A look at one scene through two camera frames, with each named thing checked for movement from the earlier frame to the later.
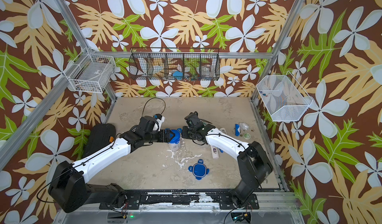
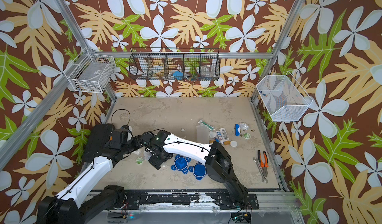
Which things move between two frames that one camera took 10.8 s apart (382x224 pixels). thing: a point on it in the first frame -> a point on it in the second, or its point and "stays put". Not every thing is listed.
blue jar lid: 175,135 -> 181,164
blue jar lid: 199,169 stays put
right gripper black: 184,133 -> 154,163
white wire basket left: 91,73 stays put
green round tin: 246,136 stays put
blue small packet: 237,129 stays put
